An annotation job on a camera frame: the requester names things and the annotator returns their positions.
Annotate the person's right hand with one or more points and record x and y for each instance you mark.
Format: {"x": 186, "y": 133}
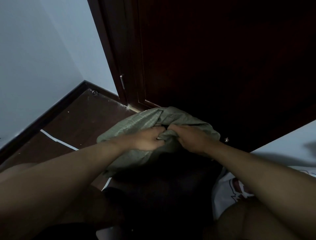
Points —
{"x": 192, "y": 138}

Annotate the person's left hand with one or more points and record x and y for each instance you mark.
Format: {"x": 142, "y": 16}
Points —
{"x": 148, "y": 139}

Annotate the green woven sack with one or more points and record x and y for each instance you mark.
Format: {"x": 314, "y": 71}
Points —
{"x": 148, "y": 118}

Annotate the white bag with red print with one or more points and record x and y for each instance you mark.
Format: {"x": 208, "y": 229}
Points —
{"x": 229, "y": 192}

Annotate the person's left forearm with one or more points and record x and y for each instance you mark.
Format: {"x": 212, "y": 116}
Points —
{"x": 59, "y": 178}

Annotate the person's right forearm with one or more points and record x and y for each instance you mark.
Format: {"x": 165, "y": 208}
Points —
{"x": 271, "y": 183}

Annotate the person's left leg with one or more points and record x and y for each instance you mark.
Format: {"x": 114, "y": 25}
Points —
{"x": 81, "y": 207}

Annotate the person's leg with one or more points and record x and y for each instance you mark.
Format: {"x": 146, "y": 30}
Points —
{"x": 81, "y": 207}
{"x": 247, "y": 220}

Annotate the person's right leg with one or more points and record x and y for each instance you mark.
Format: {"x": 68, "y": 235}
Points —
{"x": 247, "y": 220}

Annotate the silver door hinge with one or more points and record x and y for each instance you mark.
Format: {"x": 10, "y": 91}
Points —
{"x": 122, "y": 82}

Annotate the white floor strip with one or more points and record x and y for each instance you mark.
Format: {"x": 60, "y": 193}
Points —
{"x": 58, "y": 139}

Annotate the dark brown wooden door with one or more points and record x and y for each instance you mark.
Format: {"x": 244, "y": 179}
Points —
{"x": 116, "y": 49}

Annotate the dark baseboard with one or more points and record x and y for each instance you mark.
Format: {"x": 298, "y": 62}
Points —
{"x": 37, "y": 118}

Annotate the black shorts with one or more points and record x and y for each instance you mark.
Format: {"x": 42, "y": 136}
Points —
{"x": 71, "y": 231}

